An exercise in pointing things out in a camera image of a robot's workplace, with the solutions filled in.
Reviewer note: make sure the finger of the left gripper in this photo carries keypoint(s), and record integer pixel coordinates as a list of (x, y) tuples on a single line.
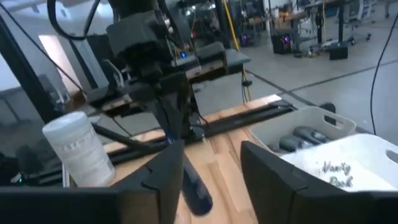
[(187, 99), (169, 115)]

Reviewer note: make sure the black aluminium rig frame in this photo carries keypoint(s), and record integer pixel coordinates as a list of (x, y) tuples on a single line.
[(248, 119)]

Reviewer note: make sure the dark grey travel deodorant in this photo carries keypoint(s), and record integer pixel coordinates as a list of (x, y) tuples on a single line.
[(311, 134), (292, 143)]

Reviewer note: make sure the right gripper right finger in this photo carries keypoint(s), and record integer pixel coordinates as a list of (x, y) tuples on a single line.
[(280, 193)]

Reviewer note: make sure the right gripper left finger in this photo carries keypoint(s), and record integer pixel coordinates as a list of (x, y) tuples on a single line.
[(149, 193)]

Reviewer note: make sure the navy shave butter tube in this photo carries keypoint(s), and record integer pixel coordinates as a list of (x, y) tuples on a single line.
[(196, 189)]

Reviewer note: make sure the white wipes canister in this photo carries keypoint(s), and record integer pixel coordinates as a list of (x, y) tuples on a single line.
[(77, 149)]

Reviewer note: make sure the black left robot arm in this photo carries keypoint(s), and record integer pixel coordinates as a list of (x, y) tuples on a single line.
[(133, 6)]

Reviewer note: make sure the clear vanity pack bag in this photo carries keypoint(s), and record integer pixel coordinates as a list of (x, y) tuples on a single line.
[(335, 174)]

